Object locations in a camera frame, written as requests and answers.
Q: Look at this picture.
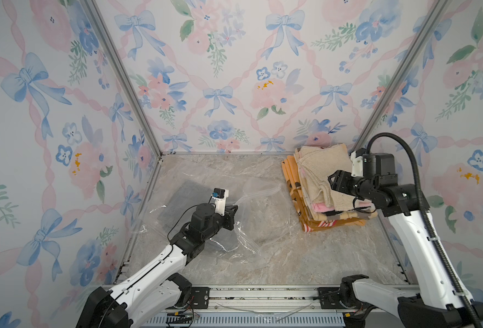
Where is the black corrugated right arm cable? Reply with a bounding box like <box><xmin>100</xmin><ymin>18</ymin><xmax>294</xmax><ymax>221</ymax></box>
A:
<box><xmin>365</xmin><ymin>132</ymin><xmax>483</xmax><ymax>328</ymax></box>

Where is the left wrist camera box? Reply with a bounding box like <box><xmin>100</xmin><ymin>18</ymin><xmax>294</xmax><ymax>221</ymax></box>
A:
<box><xmin>211</xmin><ymin>188</ymin><xmax>229</xmax><ymax>216</ymax></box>

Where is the cream fleece blanket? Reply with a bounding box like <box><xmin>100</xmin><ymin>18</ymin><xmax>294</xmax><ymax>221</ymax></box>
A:
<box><xmin>295</xmin><ymin>143</ymin><xmax>354</xmax><ymax>211</ymax></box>

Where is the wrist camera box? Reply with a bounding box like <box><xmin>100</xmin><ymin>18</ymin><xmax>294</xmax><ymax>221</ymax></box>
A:
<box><xmin>350</xmin><ymin>148</ymin><xmax>366</xmax><ymax>177</ymax></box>
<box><xmin>211</xmin><ymin>188</ymin><xmax>229</xmax><ymax>216</ymax></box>

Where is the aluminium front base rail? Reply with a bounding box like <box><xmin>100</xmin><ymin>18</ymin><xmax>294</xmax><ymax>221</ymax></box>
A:
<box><xmin>83</xmin><ymin>284</ymin><xmax>445</xmax><ymax>328</ymax></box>

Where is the yellow grey checked blanket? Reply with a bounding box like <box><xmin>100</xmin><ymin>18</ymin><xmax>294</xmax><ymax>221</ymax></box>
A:
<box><xmin>293</xmin><ymin>149</ymin><xmax>378</xmax><ymax>224</ymax></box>

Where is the pink fleece blanket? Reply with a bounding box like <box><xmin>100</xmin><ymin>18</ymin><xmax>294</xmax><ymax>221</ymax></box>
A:
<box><xmin>298</xmin><ymin>166</ymin><xmax>354</xmax><ymax>213</ymax></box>

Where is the right rear aluminium corner post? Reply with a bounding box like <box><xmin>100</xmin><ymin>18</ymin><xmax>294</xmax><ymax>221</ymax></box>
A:
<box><xmin>351</xmin><ymin>0</ymin><xmax>451</xmax><ymax>153</ymax></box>

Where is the clear plastic vacuum bag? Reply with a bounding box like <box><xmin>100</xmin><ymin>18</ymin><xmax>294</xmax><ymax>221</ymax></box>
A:
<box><xmin>132</xmin><ymin>154</ymin><xmax>295</xmax><ymax>267</ymax></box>

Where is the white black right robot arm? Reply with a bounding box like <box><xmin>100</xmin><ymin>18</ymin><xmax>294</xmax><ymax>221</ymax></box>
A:
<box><xmin>328</xmin><ymin>150</ymin><xmax>483</xmax><ymax>327</ymax></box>

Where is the left rear aluminium corner post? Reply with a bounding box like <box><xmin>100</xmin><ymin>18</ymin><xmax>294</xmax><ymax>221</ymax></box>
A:
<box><xmin>80</xmin><ymin>0</ymin><xmax>162</xmax><ymax>161</ymax></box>

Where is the orange cartoon print blanket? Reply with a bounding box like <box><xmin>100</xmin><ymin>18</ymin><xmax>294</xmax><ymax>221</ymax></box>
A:
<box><xmin>281</xmin><ymin>155</ymin><xmax>377</xmax><ymax>232</ymax></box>

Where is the aluminium corner post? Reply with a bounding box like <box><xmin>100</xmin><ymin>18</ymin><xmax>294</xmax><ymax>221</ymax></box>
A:
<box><xmin>80</xmin><ymin>0</ymin><xmax>162</xmax><ymax>161</ymax></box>
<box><xmin>351</xmin><ymin>0</ymin><xmax>451</xmax><ymax>153</ymax></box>

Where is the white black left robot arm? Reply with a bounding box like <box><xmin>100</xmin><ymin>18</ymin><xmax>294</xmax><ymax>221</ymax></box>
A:
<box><xmin>76</xmin><ymin>203</ymin><xmax>238</xmax><ymax>327</ymax></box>

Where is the left floor aluminium rail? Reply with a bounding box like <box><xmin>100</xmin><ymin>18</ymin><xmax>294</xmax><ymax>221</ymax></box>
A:
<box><xmin>112</xmin><ymin>157</ymin><xmax>163</xmax><ymax>286</ymax></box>

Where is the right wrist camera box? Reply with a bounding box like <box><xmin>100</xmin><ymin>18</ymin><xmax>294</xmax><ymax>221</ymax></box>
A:
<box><xmin>350</xmin><ymin>148</ymin><xmax>366</xmax><ymax>177</ymax></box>

